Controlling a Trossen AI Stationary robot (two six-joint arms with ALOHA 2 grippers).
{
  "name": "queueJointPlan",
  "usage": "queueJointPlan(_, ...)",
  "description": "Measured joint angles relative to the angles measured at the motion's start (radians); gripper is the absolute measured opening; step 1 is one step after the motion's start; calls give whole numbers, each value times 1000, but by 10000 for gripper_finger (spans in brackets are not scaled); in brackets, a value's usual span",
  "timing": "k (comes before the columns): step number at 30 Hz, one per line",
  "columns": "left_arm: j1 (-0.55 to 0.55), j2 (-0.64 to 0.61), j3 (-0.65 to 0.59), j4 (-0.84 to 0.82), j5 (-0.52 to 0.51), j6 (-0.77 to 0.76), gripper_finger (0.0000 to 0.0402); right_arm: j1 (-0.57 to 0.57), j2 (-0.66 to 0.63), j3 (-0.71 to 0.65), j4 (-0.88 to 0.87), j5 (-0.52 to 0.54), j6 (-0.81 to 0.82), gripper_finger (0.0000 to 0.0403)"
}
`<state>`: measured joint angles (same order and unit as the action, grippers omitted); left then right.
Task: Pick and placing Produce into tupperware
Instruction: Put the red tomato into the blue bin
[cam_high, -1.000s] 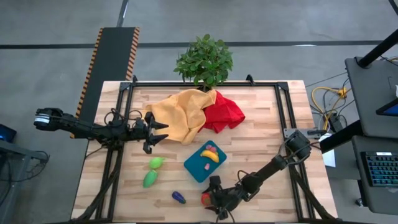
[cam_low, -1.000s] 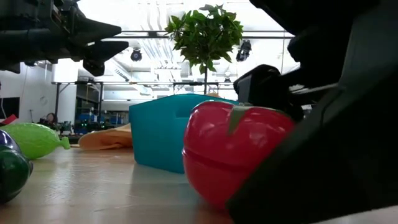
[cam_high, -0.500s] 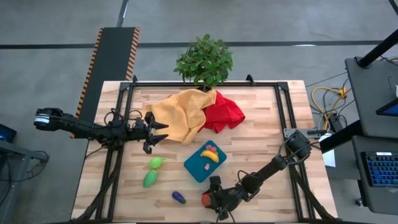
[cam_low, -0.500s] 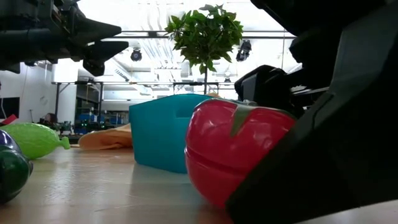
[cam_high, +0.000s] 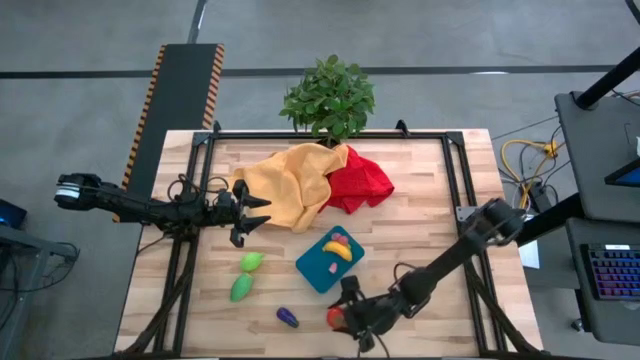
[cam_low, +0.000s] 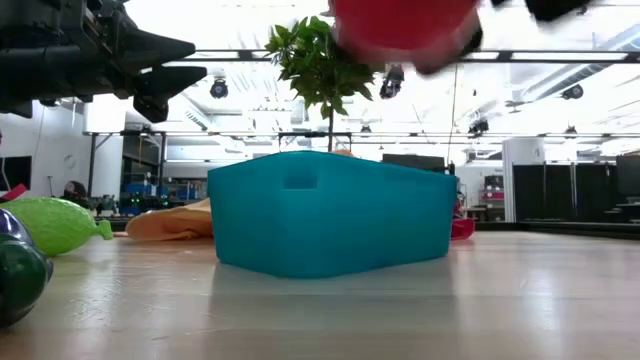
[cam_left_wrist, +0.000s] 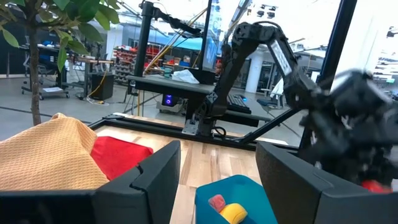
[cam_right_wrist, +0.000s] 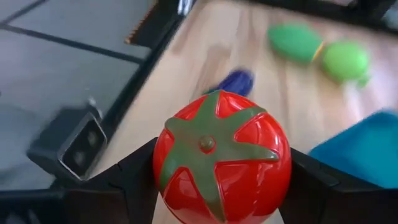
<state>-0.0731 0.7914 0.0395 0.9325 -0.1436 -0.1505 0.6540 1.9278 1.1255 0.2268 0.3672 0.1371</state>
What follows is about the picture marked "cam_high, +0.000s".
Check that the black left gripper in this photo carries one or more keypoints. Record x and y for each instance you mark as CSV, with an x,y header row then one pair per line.
x,y
236,212

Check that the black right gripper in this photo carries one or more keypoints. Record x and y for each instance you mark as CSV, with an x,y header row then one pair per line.
x,y
372,315

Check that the red toy tomato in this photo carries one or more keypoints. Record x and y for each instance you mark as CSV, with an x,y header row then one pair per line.
x,y
334,318

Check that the pink toy produce piece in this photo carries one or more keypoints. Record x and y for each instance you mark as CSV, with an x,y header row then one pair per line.
x,y
340,238
333,268

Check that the round green toy produce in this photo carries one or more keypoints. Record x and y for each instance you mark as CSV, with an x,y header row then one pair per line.
x,y
250,262

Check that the yellow toy banana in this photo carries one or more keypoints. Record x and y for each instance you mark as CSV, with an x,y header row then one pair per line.
x,y
340,250

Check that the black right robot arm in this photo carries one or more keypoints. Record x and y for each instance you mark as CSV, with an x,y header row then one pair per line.
x,y
450,260

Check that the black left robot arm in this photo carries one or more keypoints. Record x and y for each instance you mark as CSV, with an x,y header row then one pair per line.
x,y
125,205

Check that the elongated green toy produce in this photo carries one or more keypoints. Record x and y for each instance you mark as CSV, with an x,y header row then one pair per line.
x,y
242,287

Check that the yellow-orange cloth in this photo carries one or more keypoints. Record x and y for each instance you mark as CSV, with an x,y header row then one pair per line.
x,y
285,185

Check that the purple toy eggplant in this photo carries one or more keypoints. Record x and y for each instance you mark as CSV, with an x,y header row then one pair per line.
x,y
287,317

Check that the teal rectangular plate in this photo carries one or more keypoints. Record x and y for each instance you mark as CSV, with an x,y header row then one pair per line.
x,y
310,270

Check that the red cloth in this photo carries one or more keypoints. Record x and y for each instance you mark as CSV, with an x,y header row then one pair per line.
x,y
357,182

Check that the black ramp with hazard stripes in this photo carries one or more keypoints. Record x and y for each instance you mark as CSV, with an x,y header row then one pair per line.
x,y
175,100

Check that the green potted plant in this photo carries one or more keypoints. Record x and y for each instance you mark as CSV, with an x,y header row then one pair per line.
x,y
330,97

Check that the white paper sheet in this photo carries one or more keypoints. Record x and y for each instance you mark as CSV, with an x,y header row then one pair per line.
x,y
530,255

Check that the grey metal stand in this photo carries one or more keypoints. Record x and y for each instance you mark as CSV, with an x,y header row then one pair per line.
x,y
30,250

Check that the black caster wheel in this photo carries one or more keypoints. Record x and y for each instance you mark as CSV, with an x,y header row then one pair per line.
x,y
577,325

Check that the black device with blue light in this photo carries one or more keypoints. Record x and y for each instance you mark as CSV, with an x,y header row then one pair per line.
x,y
12,215

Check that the grey desk with keyboard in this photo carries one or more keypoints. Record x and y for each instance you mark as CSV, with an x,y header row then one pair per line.
x,y
600,320

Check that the backlit black keyboard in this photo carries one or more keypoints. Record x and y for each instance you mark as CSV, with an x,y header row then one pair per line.
x,y
612,272

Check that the grey desk top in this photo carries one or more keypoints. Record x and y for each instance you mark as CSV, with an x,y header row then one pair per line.
x,y
595,165

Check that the tablet with blue screen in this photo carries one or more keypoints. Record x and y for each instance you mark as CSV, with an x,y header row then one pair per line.
x,y
627,176

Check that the black pole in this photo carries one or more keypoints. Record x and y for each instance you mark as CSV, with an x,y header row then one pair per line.
x,y
605,80

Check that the black metal rig frame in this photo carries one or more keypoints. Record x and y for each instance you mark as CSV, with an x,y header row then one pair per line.
x,y
330,135

